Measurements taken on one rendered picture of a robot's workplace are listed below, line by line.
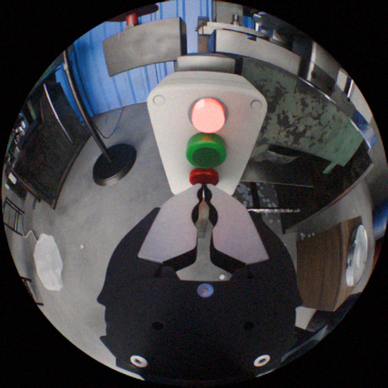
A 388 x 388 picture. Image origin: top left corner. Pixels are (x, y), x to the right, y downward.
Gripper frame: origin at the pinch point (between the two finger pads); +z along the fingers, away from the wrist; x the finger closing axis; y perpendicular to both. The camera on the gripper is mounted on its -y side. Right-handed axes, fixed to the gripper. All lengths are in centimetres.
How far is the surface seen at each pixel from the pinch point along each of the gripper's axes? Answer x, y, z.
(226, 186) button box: 2.5, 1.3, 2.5
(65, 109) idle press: -126, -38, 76
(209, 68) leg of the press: 0.3, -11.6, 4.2
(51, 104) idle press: -125, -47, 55
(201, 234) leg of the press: 1, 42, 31
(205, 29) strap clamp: 0.2, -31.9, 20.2
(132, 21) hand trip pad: -8.6, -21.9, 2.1
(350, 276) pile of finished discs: 61, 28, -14
